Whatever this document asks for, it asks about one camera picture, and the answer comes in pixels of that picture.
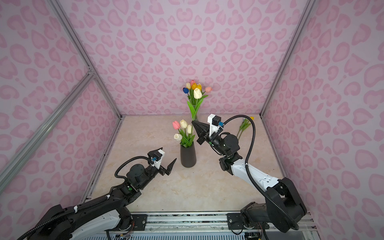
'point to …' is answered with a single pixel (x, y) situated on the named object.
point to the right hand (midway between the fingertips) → (193, 121)
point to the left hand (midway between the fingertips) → (168, 151)
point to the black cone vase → (188, 156)
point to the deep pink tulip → (176, 125)
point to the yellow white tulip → (188, 85)
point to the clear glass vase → (195, 108)
